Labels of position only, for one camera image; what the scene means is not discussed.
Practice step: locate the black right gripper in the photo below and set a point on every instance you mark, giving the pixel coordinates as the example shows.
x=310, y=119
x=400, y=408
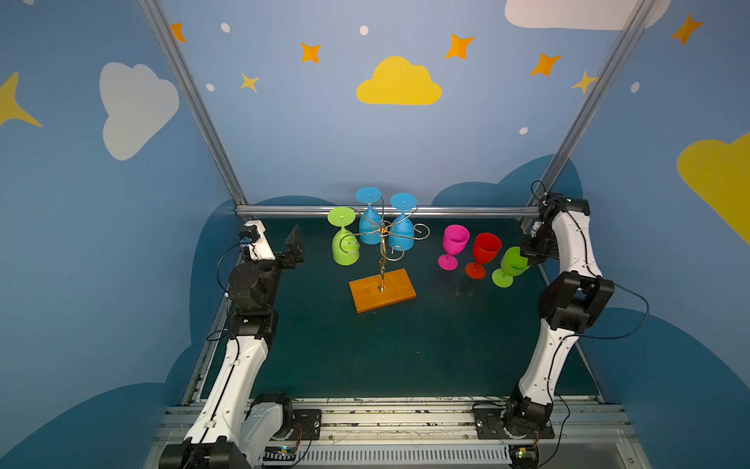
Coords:
x=533, y=252

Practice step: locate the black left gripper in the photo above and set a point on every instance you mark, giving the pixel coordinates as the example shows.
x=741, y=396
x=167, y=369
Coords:
x=285, y=255

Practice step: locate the green wine glass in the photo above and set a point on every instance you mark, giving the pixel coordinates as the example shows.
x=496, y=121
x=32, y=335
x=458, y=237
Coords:
x=345, y=247
x=513, y=265

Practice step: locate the red wine glass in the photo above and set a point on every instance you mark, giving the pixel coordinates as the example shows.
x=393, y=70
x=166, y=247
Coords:
x=485, y=249

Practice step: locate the pink wine glass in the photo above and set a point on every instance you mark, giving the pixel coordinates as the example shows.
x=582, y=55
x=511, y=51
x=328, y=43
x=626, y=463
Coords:
x=455, y=239

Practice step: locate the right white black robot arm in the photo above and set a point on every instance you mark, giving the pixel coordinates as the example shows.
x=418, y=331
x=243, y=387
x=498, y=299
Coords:
x=570, y=305

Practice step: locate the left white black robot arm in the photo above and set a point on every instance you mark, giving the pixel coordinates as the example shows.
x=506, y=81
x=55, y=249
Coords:
x=232, y=430

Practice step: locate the left blue wine glass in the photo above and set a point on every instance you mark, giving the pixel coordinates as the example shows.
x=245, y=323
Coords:
x=371, y=220

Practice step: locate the blue wine glass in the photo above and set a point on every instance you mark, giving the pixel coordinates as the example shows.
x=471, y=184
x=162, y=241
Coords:
x=402, y=233
x=371, y=220

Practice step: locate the orange wooden rack base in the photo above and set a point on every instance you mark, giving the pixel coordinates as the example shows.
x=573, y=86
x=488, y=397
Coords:
x=376, y=292

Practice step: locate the right blue wine glass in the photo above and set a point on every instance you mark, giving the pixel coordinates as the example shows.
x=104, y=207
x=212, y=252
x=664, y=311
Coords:
x=402, y=233

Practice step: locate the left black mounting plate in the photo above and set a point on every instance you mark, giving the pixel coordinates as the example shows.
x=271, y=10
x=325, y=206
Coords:
x=306, y=425

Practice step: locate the black mounting plate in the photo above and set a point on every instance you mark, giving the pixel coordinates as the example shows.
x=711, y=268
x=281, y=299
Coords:
x=489, y=425
x=306, y=425

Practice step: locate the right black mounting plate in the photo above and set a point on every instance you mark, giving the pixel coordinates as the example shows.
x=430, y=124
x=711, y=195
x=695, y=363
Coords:
x=489, y=425

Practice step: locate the aluminium front base rails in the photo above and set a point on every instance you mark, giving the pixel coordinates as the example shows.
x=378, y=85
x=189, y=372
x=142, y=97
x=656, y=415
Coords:
x=421, y=432

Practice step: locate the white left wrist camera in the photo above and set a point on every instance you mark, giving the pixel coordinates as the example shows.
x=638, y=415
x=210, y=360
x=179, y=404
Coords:
x=254, y=245

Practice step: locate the horizontal aluminium back rail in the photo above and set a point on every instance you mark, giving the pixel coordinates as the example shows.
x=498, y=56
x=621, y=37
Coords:
x=289, y=211

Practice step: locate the gold wire glass rack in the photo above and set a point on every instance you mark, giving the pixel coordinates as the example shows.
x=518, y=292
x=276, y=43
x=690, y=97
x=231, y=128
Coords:
x=422, y=233

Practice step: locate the right aluminium corner post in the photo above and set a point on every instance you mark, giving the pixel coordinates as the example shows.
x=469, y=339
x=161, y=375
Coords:
x=543, y=173

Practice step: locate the aluminium corner post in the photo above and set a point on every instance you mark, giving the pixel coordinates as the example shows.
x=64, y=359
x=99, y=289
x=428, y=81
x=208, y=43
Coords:
x=543, y=173
x=169, y=45

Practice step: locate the left aluminium corner post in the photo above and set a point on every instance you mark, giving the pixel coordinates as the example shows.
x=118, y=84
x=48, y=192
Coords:
x=169, y=45

